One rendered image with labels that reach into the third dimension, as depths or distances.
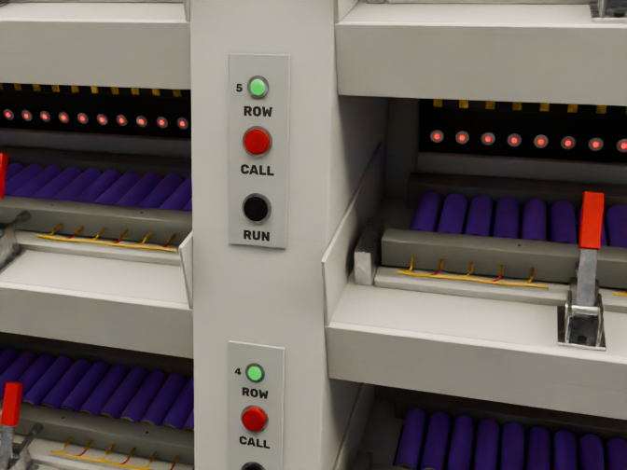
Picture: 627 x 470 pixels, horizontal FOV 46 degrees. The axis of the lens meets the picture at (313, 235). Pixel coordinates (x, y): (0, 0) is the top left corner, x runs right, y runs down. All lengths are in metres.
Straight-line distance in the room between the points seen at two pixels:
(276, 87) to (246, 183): 0.06
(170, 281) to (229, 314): 0.07
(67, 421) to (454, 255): 0.37
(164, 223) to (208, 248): 0.09
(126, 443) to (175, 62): 0.33
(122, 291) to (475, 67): 0.29
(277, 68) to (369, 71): 0.06
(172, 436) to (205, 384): 0.13
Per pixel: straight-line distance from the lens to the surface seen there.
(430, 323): 0.48
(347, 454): 0.60
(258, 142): 0.46
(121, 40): 0.51
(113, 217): 0.60
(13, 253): 0.63
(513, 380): 0.49
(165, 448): 0.65
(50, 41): 0.54
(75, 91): 0.72
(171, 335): 0.54
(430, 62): 0.45
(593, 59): 0.45
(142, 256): 0.57
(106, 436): 0.68
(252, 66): 0.47
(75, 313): 0.57
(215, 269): 0.50
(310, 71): 0.46
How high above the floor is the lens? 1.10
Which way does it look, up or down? 13 degrees down
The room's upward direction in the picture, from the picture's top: 2 degrees clockwise
